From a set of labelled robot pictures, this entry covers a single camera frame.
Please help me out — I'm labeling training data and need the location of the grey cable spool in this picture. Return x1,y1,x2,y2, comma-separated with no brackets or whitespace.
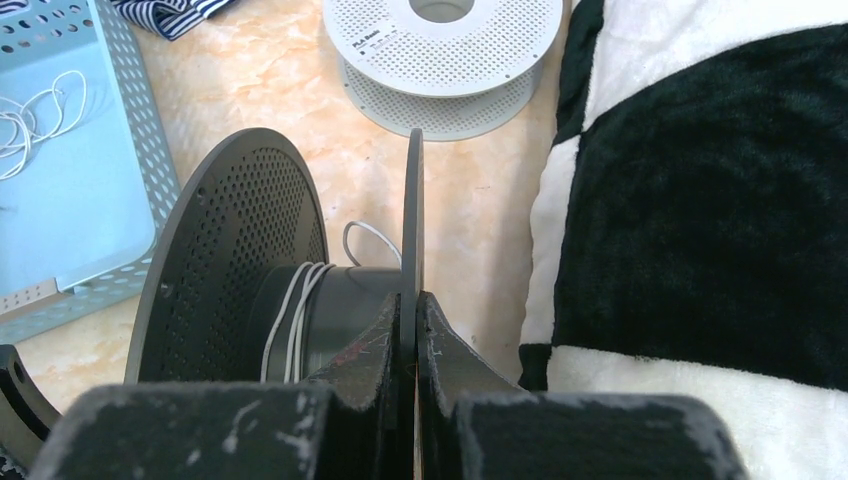
323,0,564,142

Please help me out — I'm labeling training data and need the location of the blue perforated plastic basket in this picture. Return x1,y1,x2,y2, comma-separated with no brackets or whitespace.
1,1,180,344

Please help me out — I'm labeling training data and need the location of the black cable spool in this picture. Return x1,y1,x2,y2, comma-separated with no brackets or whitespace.
125,128,424,384

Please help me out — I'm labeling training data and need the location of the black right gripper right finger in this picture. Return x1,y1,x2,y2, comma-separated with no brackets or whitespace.
416,292,748,479

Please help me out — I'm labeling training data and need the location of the blue white striped cloth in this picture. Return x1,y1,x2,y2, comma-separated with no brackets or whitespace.
110,0,237,41

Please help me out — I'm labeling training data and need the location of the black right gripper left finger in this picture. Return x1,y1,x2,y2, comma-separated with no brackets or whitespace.
29,295,400,479

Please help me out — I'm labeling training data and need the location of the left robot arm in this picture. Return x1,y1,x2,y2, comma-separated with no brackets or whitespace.
1,344,61,479

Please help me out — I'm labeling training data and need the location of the black white checkered pillow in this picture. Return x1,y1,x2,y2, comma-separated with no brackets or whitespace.
519,1,847,479

